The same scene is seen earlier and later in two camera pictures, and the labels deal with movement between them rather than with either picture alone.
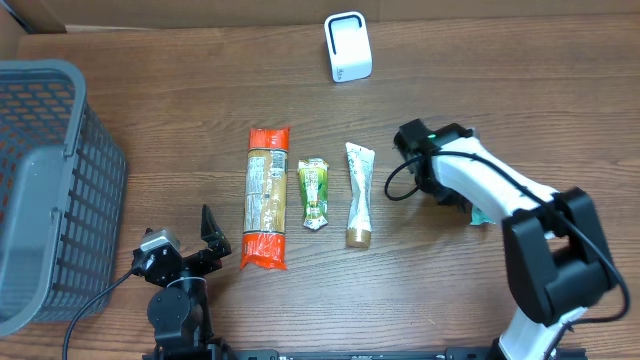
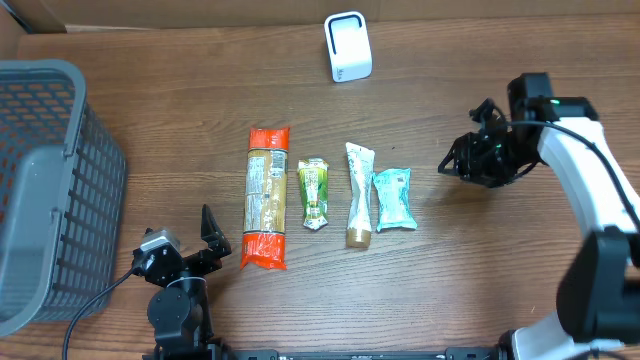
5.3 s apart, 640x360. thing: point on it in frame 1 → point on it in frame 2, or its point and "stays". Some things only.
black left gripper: [195, 260] stays
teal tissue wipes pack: [478, 218] → [393, 190]
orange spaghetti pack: [265, 211] stays
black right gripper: [454, 201] → [464, 155]
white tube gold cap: [361, 160] stays
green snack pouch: [313, 183] stays
